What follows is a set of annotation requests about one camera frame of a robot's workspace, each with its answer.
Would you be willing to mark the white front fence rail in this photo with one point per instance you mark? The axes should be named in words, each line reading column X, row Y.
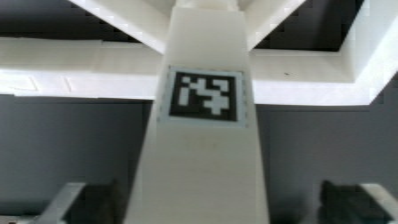
column 94, row 69

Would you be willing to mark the white right fence rail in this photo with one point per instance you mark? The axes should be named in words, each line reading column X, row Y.
column 370, row 51

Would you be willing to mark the white desk leg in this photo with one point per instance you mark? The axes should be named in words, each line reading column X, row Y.
column 199, row 182

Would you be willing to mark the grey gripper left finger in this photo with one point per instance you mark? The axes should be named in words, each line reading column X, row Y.
column 84, row 205

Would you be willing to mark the white desk top tray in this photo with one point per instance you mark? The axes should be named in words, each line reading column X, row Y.
column 141, row 16

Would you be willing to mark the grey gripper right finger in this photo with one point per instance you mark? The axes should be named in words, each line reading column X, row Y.
column 356, row 204

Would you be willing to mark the white fence rail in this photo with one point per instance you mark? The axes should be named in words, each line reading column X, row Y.
column 94, row 69
column 370, row 51

